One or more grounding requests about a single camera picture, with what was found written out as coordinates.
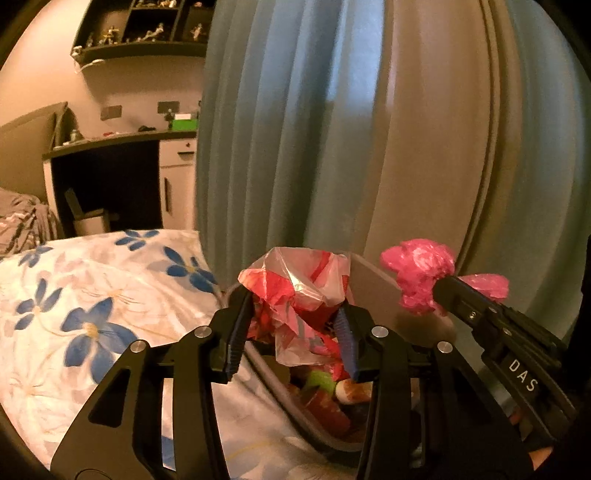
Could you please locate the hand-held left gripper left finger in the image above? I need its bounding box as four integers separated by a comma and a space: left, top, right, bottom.
51, 284, 252, 480

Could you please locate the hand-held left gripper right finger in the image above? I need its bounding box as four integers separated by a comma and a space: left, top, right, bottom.
336, 305, 522, 480

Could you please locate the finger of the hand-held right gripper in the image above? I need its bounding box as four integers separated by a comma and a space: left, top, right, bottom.
433, 275, 509, 333

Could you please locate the pink plastic bag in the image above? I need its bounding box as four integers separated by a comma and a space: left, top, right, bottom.
381, 239, 511, 317

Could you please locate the dark red paper cup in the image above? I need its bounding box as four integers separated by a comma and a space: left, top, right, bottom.
295, 388, 352, 435

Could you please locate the brown plastic waste bin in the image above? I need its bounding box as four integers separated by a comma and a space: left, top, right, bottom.
222, 251, 458, 457

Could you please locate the red and white plastic bag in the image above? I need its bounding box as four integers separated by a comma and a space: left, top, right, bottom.
238, 247, 352, 384

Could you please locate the person's right hand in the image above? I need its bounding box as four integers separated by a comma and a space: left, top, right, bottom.
507, 412, 553, 480

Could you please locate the small green cup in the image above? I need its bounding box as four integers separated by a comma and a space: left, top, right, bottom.
305, 369, 338, 393

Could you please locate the beige paper cup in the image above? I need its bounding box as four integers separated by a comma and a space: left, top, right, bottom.
335, 381, 372, 405

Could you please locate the blue floral blanket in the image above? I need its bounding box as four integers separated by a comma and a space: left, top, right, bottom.
0, 228, 370, 480

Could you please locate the white cabinet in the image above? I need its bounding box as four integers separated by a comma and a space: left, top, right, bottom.
158, 136, 199, 232

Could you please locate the dark desk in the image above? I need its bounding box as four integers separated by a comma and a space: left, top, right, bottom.
42, 129, 199, 238

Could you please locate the green box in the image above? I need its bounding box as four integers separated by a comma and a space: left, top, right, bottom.
168, 113, 199, 132

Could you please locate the blue grey curtain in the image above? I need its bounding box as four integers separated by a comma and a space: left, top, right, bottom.
194, 0, 398, 287

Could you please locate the grey striped bedding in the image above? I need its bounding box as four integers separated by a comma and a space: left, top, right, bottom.
0, 187, 61, 257

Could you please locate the brown padded headboard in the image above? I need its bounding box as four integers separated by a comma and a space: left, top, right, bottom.
0, 102, 68, 204

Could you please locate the group of small figurines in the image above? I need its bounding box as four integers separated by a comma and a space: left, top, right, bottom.
85, 0, 206, 44

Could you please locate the dark wall shelf unit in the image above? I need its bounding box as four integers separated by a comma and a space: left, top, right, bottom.
71, 0, 215, 63

